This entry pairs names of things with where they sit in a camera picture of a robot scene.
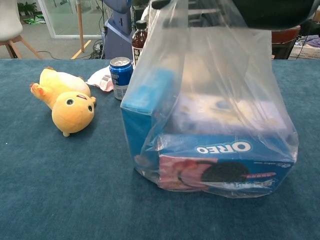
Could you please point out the blue soda can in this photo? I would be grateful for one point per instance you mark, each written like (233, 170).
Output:
(120, 80)

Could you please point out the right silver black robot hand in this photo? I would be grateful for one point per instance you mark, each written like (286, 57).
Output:
(275, 12)

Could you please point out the white box blue round logo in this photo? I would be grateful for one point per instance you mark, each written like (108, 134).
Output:
(250, 112)

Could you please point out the white plastic basket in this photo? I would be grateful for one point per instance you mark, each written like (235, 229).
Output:
(305, 52)

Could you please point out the wooden pole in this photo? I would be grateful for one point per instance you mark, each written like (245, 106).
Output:
(80, 25)

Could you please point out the yellow plush chick toy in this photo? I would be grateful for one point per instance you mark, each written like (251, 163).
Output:
(72, 110)

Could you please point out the purple cloth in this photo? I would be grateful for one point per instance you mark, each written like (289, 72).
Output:
(313, 41)

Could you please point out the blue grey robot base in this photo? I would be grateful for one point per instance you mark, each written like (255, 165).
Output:
(117, 37)

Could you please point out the dark sauce bottle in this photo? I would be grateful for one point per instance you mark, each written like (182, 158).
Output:
(138, 42)

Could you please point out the white glass door frame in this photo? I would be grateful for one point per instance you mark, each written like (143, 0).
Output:
(65, 36)

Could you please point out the blue felt table mat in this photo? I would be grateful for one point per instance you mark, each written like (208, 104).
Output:
(75, 187)

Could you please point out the green floor object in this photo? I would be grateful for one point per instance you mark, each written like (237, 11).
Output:
(32, 20)

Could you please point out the blue Oreo cookie box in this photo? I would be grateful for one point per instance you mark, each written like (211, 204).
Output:
(225, 150)

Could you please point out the white chair wooden legs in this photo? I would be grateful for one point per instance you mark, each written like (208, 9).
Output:
(8, 20)

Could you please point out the white power strip with plugs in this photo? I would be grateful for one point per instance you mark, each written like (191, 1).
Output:
(98, 47)

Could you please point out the transparent plastic bag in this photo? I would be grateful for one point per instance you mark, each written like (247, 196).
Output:
(212, 75)

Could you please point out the small blue carton box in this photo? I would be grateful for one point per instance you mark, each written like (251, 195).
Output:
(136, 125)

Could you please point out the green potted plants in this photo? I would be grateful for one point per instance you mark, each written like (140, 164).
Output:
(27, 7)

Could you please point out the brown mahjong table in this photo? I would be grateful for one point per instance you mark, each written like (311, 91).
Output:
(285, 37)

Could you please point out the white pink snack packet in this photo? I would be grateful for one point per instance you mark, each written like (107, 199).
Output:
(100, 77)

